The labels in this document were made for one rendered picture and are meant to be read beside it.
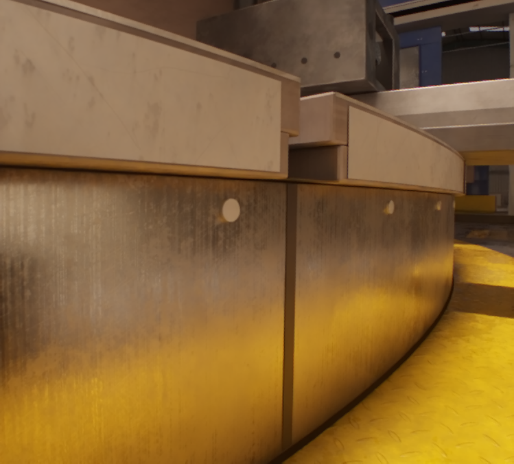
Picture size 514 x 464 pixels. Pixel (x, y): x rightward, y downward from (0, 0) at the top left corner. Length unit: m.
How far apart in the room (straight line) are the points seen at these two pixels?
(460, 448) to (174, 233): 0.32
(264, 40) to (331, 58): 0.18
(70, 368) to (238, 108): 0.18
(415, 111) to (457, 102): 0.08
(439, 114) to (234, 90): 0.67
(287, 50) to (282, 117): 0.66
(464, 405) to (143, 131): 0.43
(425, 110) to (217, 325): 0.71
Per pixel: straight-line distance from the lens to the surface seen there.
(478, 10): 5.24
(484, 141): 0.81
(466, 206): 8.53
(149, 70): 0.22
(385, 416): 0.46
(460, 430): 0.47
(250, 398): 0.33
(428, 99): 0.91
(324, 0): 0.94
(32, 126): 0.19
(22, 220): 0.22
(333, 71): 0.88
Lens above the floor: 0.22
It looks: 1 degrees down
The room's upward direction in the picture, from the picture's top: 1 degrees clockwise
